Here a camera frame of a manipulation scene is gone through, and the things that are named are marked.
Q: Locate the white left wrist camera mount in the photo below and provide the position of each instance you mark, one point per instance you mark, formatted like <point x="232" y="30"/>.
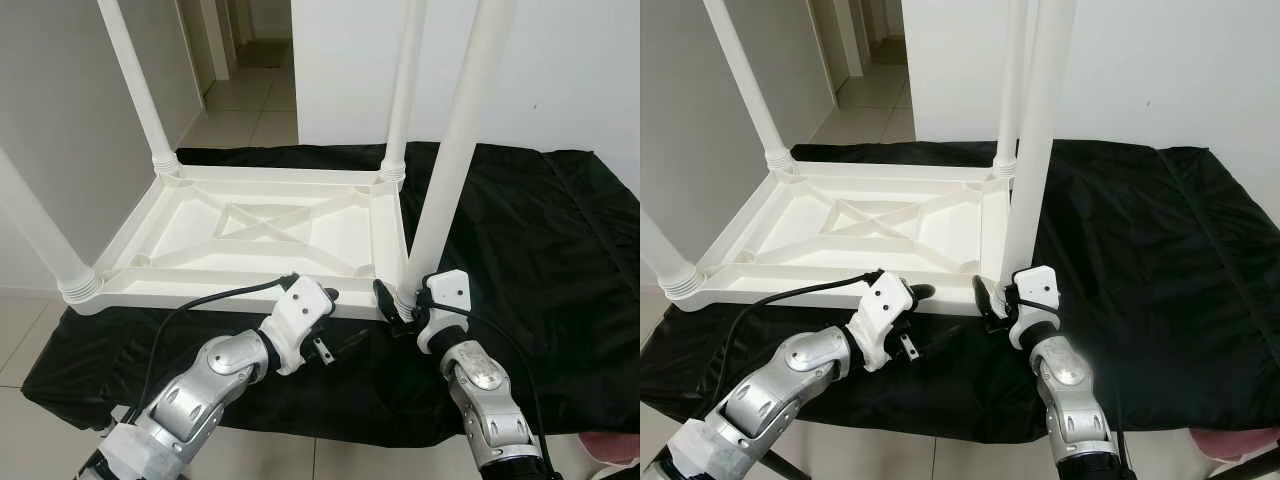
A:
<point x="300" y="305"/>
<point x="885" y="300"/>

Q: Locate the black metal stand leg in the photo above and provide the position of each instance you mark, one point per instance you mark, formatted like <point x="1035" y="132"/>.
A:
<point x="1250" y="466"/>
<point x="785" y="466"/>
<point x="618" y="472"/>

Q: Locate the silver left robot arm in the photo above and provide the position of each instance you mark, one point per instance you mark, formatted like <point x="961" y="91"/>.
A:
<point x="760" y="390"/>
<point x="190" y="390"/>

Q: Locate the cream plastic table top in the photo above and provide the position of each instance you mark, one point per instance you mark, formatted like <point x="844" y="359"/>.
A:
<point x="800" y="285"/>
<point x="200" y="285"/>

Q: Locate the white plastic table leg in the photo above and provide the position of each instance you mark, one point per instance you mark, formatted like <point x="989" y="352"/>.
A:
<point x="40" y="230"/>
<point x="745" y="80"/>
<point x="1010" y="80"/>
<point x="455" y="150"/>
<point x="135" y="80"/>
<point x="665" y="255"/>
<point x="1040" y="150"/>
<point x="405" y="80"/>

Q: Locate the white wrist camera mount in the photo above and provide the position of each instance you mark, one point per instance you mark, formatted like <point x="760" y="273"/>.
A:
<point x="448" y="290"/>
<point x="885" y="300"/>
<point x="1035" y="288"/>
<point x="300" y="305"/>

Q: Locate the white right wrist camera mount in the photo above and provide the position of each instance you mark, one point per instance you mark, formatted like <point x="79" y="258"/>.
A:
<point x="1035" y="288"/>
<point x="448" y="290"/>

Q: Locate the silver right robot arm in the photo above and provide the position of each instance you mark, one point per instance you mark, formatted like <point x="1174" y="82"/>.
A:
<point x="1070" y="390"/>
<point x="480" y="390"/>

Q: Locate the black cloth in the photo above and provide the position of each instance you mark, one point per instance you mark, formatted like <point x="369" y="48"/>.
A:
<point x="1160" y="300"/>
<point x="540" y="300"/>

